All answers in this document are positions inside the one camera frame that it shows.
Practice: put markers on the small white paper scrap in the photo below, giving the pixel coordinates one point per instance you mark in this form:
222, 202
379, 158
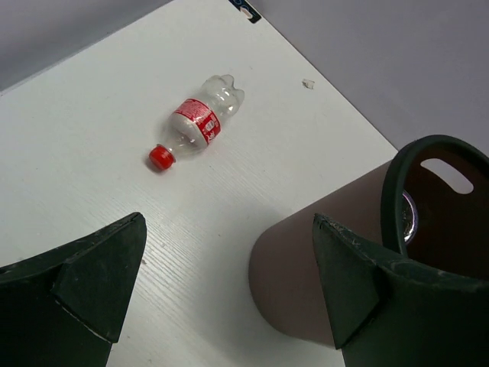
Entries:
308, 84

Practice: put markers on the clear bottle red label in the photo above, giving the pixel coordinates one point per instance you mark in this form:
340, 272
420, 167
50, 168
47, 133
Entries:
197, 121

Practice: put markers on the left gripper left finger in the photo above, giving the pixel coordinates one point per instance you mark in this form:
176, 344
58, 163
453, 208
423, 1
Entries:
67, 306

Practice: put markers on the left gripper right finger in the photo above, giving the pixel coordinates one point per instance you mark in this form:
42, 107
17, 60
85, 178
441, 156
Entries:
388, 310

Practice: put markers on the brown plastic waste bin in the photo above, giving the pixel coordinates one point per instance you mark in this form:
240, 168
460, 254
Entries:
448, 181

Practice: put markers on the left blue corner sticker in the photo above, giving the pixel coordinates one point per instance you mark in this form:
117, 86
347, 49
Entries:
247, 10

